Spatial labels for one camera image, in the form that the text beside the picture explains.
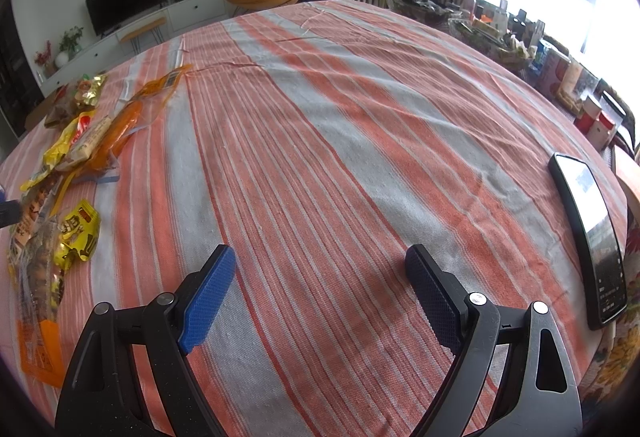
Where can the clear barcode snack bag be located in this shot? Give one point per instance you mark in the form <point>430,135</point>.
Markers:
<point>40,277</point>

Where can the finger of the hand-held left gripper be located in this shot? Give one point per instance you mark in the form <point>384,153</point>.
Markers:
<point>9,213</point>

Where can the yellow snack packet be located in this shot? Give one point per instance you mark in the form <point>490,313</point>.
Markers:
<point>57,152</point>

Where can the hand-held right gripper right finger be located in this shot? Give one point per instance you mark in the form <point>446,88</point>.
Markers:
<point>435,304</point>

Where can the dark display cabinet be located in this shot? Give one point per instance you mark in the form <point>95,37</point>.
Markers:
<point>17,77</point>

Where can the dark yellow-edged snack packet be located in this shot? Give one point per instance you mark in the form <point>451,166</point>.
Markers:
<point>77,232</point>

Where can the clear bag of walnuts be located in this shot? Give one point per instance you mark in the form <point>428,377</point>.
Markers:
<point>75,99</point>

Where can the orange snack packet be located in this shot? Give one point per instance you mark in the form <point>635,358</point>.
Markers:
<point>42,357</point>

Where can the black smartphone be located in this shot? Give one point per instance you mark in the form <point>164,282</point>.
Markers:
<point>592,237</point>

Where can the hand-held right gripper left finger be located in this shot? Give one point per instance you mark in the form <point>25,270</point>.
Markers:
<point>207,302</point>

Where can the red flowers in vase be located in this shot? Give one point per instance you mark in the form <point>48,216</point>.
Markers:
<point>44,57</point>

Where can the white snack bar packet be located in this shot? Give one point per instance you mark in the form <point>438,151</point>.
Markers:
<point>87,139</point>

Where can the row of bottles and jars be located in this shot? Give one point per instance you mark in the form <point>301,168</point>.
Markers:
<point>545,62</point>

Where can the orange grey striped tablecloth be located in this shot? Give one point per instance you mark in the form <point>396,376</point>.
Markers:
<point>325,157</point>

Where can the floral chair cushion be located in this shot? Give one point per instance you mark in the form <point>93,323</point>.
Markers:
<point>615,357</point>

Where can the white tv cabinet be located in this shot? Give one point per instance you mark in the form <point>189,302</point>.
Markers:
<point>195,9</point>

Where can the wooden stool with metal legs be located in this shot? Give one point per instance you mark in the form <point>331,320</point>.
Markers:
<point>142,29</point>

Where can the green plant in round vase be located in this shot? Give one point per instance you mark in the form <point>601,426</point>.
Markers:
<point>70,44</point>

